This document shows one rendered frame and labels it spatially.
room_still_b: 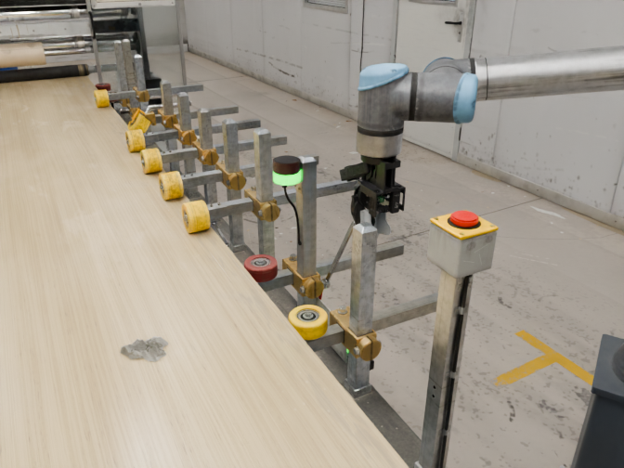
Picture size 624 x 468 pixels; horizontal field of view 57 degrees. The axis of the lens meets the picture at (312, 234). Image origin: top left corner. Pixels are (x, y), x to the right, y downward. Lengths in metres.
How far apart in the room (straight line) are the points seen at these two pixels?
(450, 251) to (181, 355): 0.54
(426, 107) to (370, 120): 0.11
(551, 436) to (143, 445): 1.69
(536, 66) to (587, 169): 2.90
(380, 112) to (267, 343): 0.48
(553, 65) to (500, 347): 1.68
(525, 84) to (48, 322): 1.06
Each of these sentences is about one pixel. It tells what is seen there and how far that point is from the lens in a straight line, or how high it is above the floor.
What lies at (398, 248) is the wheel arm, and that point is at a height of 0.85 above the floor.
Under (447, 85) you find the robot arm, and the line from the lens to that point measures 1.09.
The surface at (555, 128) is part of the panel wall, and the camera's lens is 4.21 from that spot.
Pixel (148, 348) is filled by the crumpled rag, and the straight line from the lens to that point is 1.12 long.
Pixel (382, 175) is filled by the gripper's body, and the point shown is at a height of 1.18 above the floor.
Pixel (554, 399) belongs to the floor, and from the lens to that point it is 2.51.
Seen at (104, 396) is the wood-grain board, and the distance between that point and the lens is 1.06.
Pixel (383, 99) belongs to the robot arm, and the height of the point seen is 1.33.
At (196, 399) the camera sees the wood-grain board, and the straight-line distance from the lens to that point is 1.02.
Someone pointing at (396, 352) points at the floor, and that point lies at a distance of 2.57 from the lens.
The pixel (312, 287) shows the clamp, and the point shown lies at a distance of 1.37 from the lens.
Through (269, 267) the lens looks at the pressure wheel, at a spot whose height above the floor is 0.91.
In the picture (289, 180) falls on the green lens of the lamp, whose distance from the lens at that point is 1.24.
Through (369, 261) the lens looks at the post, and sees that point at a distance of 1.11.
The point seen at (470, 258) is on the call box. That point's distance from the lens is 0.85.
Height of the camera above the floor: 1.58
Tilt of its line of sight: 27 degrees down
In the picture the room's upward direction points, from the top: straight up
